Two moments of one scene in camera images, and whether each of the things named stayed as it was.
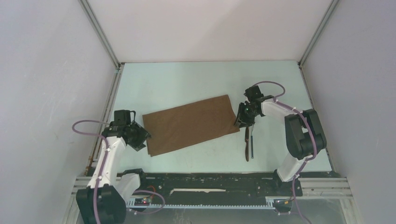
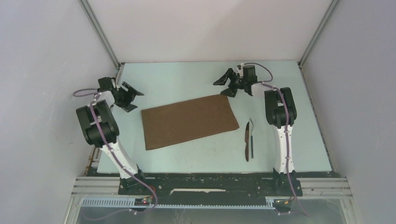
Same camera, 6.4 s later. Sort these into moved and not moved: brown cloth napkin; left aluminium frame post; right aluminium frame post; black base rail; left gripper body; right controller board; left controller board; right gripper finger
Moved: right gripper finger; brown cloth napkin; left gripper body
Not moved: left controller board; left aluminium frame post; right aluminium frame post; right controller board; black base rail
